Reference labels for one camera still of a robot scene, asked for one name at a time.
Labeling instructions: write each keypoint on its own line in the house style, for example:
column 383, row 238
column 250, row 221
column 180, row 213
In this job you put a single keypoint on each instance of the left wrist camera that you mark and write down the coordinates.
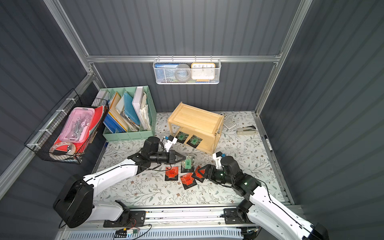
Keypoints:
column 170, row 141

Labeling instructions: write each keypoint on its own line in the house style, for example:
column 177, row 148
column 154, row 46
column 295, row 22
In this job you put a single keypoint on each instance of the clear tape roll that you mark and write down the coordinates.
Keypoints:
column 63, row 148

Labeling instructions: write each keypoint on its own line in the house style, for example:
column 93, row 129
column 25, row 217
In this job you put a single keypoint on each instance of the red tea bag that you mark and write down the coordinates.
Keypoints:
column 199, row 174
column 172, row 174
column 188, row 181

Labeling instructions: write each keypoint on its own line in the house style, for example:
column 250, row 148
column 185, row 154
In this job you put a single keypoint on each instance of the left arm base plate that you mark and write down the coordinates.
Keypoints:
column 128, row 219

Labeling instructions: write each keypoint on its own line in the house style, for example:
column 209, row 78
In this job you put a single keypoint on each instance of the wooden two-tier shelf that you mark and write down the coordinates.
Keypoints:
column 195, row 121

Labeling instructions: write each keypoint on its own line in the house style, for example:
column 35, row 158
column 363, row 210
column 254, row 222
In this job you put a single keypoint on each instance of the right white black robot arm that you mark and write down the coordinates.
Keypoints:
column 258, row 205

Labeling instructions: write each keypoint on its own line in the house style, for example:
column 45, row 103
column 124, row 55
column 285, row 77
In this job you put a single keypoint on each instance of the red tea bag bottom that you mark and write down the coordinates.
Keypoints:
column 188, row 181

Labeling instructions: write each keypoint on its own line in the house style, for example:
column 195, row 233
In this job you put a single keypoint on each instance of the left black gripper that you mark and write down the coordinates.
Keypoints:
column 171, row 156

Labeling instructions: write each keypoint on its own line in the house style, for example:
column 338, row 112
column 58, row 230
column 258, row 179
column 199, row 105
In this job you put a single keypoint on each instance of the yellow white clock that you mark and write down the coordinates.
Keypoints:
column 203, row 71

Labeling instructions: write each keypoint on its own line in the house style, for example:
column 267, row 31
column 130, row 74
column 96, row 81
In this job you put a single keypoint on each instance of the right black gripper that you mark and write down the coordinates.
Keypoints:
column 208, row 173

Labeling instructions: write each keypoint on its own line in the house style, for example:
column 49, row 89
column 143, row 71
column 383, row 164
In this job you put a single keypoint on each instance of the black marker pen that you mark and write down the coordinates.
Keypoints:
column 268, row 143

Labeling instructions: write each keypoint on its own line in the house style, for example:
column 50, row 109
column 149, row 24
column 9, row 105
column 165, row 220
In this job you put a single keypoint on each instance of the grey tape roll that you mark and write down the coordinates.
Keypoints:
column 182, row 73

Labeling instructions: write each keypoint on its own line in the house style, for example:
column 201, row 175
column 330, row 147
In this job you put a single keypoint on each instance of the blue box in basket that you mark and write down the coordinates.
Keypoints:
column 165, row 72

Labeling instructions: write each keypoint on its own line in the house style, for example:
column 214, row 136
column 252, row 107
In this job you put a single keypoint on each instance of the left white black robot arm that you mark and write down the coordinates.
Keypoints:
column 77, row 203

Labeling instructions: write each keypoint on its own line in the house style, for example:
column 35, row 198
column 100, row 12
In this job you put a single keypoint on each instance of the white mesh wall basket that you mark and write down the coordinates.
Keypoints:
column 189, row 62

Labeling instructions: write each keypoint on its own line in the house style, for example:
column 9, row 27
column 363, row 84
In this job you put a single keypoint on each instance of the grey stapler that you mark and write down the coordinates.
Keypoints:
column 250, row 130

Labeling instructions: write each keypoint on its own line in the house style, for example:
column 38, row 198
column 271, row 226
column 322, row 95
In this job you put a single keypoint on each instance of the white calculator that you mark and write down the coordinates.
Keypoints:
column 229, row 124

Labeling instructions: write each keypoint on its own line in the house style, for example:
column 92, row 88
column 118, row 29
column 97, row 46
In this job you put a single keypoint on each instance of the white binder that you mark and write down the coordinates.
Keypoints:
column 137, row 102

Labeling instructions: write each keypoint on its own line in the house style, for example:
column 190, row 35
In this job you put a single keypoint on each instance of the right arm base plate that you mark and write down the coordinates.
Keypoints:
column 235, row 216

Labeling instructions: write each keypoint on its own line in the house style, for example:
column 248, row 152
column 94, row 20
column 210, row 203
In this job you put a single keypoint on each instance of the pink plastic tool case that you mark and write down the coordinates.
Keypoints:
column 77, row 125

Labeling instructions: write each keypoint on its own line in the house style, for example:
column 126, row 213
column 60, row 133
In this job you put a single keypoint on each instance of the green file organizer box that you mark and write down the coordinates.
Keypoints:
column 118, row 127

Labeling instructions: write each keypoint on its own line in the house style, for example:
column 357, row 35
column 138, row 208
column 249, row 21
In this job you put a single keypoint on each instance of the teal folder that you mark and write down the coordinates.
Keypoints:
column 129, row 109

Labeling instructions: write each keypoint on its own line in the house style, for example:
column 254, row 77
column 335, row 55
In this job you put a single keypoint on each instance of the green tea bag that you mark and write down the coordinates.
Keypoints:
column 182, row 137
column 188, row 165
column 194, row 141

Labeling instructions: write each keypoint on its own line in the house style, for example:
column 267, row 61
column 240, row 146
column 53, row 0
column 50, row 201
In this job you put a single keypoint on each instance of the black wire basket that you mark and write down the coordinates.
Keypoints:
column 45, row 136

